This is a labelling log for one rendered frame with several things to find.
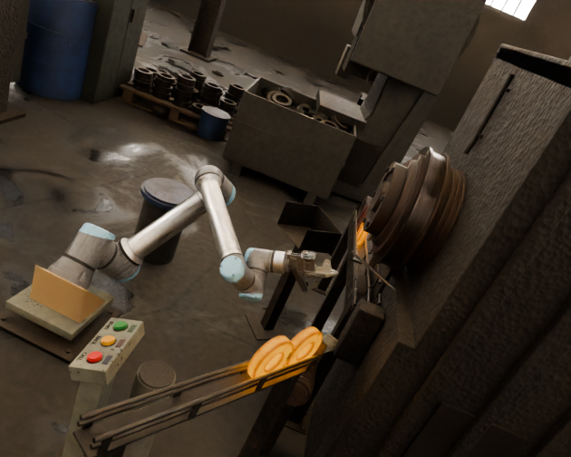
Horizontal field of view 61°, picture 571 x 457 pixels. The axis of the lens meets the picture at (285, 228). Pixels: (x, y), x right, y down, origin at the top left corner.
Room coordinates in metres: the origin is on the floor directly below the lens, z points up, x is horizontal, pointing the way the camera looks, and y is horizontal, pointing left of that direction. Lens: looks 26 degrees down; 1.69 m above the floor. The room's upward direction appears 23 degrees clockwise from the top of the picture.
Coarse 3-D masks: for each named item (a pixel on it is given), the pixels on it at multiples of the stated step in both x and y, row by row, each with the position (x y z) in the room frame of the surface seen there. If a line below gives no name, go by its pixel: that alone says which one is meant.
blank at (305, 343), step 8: (312, 328) 1.28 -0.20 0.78; (296, 336) 1.23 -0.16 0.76; (304, 336) 1.23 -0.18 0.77; (312, 336) 1.25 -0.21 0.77; (320, 336) 1.30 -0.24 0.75; (296, 344) 1.21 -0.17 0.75; (304, 344) 1.23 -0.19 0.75; (312, 344) 1.28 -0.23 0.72; (320, 344) 1.32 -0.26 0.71; (296, 352) 1.21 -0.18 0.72; (304, 352) 1.28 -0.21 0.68; (312, 352) 1.30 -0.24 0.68; (288, 360) 1.20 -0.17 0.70; (296, 360) 1.24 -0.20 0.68
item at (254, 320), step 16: (288, 208) 2.30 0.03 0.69; (304, 208) 2.36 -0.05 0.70; (320, 208) 2.39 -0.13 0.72; (288, 224) 2.33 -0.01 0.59; (304, 224) 2.38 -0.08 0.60; (320, 224) 2.34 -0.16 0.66; (304, 240) 2.08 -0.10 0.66; (320, 240) 2.13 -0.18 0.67; (336, 240) 2.18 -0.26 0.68; (288, 272) 2.19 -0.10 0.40; (288, 288) 2.20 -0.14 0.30; (272, 304) 2.20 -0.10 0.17; (256, 320) 2.23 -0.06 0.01; (272, 320) 2.20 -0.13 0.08; (256, 336) 2.10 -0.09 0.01; (272, 336) 2.15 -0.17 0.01
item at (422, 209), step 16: (432, 160) 1.68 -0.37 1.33; (432, 176) 1.62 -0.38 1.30; (432, 192) 1.57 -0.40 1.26; (416, 208) 1.53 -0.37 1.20; (432, 208) 1.55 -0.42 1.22; (416, 224) 1.53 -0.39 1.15; (400, 240) 1.53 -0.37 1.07; (416, 240) 1.52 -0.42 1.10; (384, 256) 1.56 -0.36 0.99; (400, 256) 1.55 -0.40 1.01
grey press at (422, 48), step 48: (384, 0) 4.30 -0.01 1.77; (432, 0) 4.35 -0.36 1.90; (480, 0) 4.39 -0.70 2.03; (384, 48) 4.32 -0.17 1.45; (432, 48) 4.37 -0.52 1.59; (336, 96) 5.18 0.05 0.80; (384, 96) 4.62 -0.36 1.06; (432, 96) 4.67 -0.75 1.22; (384, 144) 4.64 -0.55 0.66; (336, 192) 4.63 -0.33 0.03
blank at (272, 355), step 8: (280, 336) 1.16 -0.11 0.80; (264, 344) 1.12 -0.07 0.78; (272, 344) 1.12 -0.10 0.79; (280, 344) 1.13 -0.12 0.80; (288, 344) 1.16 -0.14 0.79; (256, 352) 1.10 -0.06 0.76; (264, 352) 1.09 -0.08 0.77; (272, 352) 1.10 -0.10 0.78; (280, 352) 1.14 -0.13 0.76; (288, 352) 1.17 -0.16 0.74; (256, 360) 1.08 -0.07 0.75; (264, 360) 1.08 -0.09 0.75; (272, 360) 1.16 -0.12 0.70; (280, 360) 1.16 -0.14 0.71; (248, 368) 1.09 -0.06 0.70; (256, 368) 1.07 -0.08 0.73; (264, 368) 1.10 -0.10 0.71; (272, 368) 1.14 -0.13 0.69; (256, 376) 1.09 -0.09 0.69
